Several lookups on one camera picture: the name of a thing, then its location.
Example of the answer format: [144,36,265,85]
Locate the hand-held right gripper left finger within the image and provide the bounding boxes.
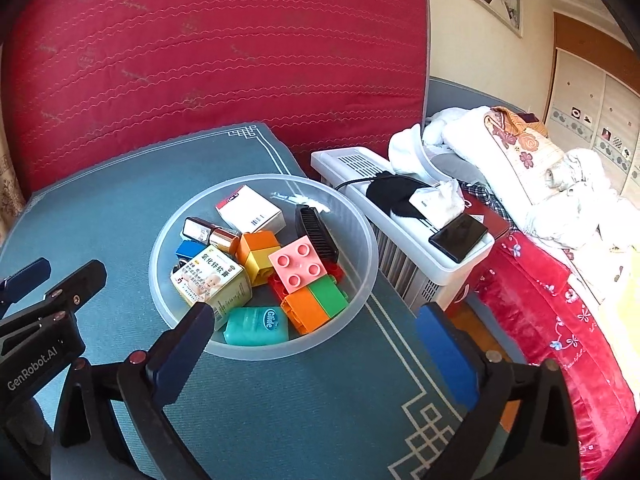
[52,301,216,480]

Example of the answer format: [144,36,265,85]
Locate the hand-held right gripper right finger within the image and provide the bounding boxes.
[415,302,583,480]

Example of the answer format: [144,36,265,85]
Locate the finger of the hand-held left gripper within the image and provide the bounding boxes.
[0,257,52,306]
[0,259,108,341]

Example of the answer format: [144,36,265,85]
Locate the teal dental floss case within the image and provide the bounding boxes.
[223,306,290,347]

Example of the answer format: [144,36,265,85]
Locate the white green ointment box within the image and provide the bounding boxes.
[170,245,253,320]

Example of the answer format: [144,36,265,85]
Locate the blue toy block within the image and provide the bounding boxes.
[175,239,207,263]

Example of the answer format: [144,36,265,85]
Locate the red toy block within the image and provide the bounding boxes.
[267,260,347,303]

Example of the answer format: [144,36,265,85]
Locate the yellow orange toy block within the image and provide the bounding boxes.
[235,230,282,287]

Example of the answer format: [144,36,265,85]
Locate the dark brown gold lipstick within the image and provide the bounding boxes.
[182,217,242,254]

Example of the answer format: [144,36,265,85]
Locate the clear plastic bowl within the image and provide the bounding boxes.
[148,173,379,361]

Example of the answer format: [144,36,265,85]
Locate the orange green toy block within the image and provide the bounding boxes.
[280,277,350,336]

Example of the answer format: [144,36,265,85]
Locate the pink green toy block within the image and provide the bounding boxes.
[268,234,329,291]

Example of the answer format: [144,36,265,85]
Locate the long white carton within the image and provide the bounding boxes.
[215,184,286,234]

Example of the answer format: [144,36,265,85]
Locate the black comb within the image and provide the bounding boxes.
[295,204,341,264]

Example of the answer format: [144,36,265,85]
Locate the beige patterned curtain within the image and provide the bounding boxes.
[0,125,27,233]

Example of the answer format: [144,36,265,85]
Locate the red floral blanket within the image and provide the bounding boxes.
[447,230,638,480]

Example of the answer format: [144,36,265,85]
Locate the black phone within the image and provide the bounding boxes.
[428,212,489,264]

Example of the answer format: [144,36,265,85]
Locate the white plastic heater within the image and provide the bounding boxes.
[310,146,496,311]

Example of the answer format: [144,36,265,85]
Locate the white tissue pack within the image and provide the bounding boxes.
[408,178,467,222]

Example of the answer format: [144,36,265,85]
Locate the black cloth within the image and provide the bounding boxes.
[365,172,443,220]

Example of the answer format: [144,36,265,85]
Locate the grey pillow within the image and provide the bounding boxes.
[431,150,483,186]

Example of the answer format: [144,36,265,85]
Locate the white quilt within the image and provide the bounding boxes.
[522,147,640,306]

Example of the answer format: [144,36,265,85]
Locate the clear plastic wrapper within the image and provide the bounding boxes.
[270,190,331,213]

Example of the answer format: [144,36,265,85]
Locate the white cloth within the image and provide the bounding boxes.
[388,106,488,183]

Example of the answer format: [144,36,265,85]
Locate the floral quilt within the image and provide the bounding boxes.
[482,106,568,206]

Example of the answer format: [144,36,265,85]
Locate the grey headboard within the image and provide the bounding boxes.
[425,76,531,128]

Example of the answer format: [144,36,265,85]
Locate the red quilted mattress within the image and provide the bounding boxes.
[0,0,432,196]

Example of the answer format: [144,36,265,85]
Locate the beige wardrobe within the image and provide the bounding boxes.
[542,11,640,196]

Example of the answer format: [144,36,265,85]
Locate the black cable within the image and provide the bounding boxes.
[333,176,383,193]

